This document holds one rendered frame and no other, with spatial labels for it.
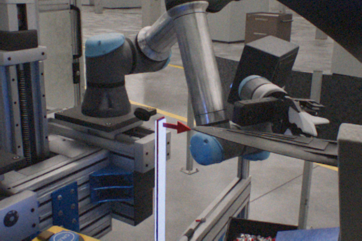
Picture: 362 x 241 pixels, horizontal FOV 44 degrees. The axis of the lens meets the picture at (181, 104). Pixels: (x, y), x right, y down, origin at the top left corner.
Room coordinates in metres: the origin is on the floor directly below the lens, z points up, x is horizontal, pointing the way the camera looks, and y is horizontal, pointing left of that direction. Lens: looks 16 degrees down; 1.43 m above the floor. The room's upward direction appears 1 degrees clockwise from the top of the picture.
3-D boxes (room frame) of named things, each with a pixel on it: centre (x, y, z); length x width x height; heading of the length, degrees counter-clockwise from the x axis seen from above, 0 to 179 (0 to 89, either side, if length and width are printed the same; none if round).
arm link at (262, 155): (1.01, -0.17, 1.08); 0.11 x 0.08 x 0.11; 128
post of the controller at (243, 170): (1.25, -0.19, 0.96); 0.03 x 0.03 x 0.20; 63
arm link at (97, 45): (1.33, 0.22, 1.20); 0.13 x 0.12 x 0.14; 128
